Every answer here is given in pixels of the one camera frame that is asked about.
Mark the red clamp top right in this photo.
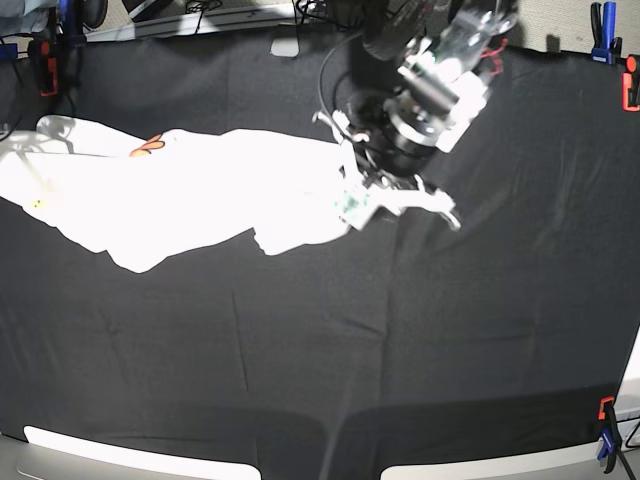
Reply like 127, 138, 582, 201
622, 55, 639, 112

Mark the blue clamp top left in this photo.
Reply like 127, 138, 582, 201
56, 0, 87, 47

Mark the red clamp top left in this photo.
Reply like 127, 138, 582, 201
27, 40, 58, 97

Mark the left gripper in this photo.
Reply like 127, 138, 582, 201
349, 94, 435, 179

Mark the white printed t-shirt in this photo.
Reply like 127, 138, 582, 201
1, 115, 355, 273

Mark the blue clamp top right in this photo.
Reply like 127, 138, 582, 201
590, 1, 622, 65

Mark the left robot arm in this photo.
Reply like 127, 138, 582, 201
347, 1, 518, 179

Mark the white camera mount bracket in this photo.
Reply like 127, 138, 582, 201
308, 111, 461, 232

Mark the red blue clamp bottom right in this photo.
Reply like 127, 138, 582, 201
597, 396, 622, 474

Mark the grey tape patch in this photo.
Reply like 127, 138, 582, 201
270, 38, 300, 58

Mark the black table cloth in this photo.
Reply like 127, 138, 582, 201
1, 48, 639, 479

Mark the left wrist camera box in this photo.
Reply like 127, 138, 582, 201
335, 187, 380, 231

